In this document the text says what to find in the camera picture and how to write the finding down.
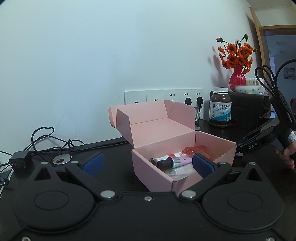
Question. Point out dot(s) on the person's right hand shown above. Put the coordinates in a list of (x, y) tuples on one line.
[(285, 156)]

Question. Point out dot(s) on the clear bag alcohol pads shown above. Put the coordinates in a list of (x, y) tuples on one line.
[(180, 172)]

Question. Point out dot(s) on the orange artificial flowers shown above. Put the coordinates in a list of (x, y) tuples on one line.
[(236, 55)]

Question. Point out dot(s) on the metal desk grommet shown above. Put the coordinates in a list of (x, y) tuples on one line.
[(62, 159)]

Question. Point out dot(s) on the white cream tube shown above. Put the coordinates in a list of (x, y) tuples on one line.
[(185, 159)]

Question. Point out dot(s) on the red vase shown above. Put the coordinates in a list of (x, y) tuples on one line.
[(237, 77)]

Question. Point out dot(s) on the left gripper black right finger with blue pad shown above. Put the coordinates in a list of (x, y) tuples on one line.
[(212, 173)]

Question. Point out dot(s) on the white wall socket strip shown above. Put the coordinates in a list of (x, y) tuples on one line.
[(175, 95)]

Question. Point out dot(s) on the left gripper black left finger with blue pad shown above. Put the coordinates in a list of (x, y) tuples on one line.
[(85, 171)]

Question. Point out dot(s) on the black power plug left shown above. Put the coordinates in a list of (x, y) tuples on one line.
[(188, 101)]

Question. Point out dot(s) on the pink cardboard box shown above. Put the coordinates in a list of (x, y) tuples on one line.
[(158, 128)]

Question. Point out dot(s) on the cotton swab pack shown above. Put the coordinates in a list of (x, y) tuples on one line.
[(253, 86)]

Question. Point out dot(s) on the wooden door frame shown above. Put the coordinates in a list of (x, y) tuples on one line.
[(273, 32)]

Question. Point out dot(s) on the black storage box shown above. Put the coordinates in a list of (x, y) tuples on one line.
[(248, 108)]

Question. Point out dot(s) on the black power plug right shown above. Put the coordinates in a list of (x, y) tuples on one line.
[(199, 102)]

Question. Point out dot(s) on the brown fish oil bottle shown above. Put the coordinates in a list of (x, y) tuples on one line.
[(220, 107)]

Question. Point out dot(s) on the black power plug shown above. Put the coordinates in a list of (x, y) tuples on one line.
[(199, 102), (188, 101)]

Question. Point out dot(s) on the black power adapter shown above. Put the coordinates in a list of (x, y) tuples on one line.
[(20, 159)]

